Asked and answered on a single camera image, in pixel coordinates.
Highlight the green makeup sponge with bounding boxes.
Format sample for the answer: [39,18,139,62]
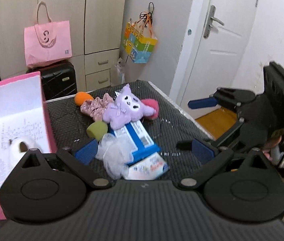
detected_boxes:
[86,121,108,141]

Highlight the white mesh bath pouf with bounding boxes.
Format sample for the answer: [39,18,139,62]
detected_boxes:
[95,133,134,180]

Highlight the small white tissue pack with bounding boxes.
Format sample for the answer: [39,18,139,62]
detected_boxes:
[123,152,170,181]

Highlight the blue tissue pack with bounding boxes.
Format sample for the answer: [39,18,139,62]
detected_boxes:
[110,121,160,165]

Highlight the pink floral scrunchie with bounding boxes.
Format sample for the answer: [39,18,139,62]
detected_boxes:
[80,93,114,121]

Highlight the pink fluffy pompom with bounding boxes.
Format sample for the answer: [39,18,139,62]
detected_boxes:
[140,98,160,121]

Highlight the orange makeup sponge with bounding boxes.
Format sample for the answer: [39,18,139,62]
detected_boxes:
[74,91,94,107]

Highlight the purple plush toy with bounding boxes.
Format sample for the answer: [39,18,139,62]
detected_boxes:
[102,84,158,131]

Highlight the white round plush toy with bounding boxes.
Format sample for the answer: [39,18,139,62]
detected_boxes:
[9,136,40,154]

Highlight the person's right hand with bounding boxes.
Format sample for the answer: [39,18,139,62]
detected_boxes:
[262,136,282,161]

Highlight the black suitcase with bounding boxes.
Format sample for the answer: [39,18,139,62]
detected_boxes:
[26,60,78,100]

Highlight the pink storage box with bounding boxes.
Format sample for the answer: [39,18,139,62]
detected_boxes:
[0,72,57,220]

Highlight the white door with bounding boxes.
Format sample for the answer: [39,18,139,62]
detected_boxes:
[180,0,257,119]

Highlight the colourful hanging gift bag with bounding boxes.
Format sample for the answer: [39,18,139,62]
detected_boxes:
[123,2,158,64]

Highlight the pink paper shopping bag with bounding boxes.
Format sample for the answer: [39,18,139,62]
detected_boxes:
[24,1,72,68]

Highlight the beige wardrobe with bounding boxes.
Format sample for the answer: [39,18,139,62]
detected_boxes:
[0,0,125,91]

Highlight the silver door handle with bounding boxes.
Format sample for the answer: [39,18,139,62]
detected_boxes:
[203,5,224,39]

